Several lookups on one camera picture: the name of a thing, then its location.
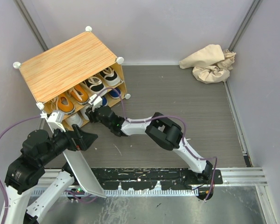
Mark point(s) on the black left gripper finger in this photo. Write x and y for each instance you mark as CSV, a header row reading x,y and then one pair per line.
x,y
78,136
85,140

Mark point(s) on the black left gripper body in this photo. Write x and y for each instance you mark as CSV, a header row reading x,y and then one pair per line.
x,y
62,141

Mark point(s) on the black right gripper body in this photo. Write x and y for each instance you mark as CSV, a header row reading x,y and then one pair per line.
x,y
95,117

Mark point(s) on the blue sneaker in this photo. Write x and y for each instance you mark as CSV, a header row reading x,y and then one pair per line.
x,y
104,101

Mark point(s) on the blue sneaker one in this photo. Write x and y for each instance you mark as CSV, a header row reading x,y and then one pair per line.
x,y
115,93

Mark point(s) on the orange sneaker one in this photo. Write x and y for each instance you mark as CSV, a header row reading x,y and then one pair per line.
x,y
62,103
79,94

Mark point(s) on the black white sneaker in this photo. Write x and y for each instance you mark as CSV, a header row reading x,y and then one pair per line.
x,y
110,76
94,84

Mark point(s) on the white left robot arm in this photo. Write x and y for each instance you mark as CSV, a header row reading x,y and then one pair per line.
x,y
24,173

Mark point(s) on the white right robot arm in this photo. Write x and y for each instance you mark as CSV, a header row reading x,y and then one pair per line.
x,y
161,129

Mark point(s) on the wooden shoe cabinet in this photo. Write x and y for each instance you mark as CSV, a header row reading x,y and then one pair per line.
x,y
60,68

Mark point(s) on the beige cloth bag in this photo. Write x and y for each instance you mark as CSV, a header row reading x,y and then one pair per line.
x,y
210,64

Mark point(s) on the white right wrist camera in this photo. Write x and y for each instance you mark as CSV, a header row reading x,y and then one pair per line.
x,y
95,102

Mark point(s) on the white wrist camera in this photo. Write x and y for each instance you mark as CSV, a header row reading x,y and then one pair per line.
x,y
54,120
95,102

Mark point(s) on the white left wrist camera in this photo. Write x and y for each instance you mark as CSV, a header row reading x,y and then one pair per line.
x,y
54,120

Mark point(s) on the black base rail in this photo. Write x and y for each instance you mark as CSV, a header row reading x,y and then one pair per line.
x,y
148,178

